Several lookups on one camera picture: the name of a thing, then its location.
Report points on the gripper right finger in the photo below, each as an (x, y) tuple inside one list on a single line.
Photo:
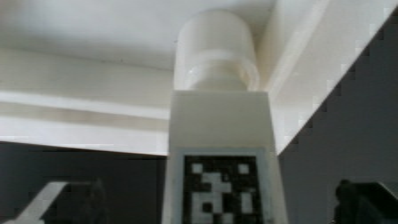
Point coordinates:
[(367, 203)]

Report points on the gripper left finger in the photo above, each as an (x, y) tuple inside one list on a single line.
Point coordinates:
[(68, 203)]

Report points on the white leg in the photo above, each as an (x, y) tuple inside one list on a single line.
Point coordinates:
[(223, 178)]

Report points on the white square tabletop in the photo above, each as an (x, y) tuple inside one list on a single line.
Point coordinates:
[(88, 52)]

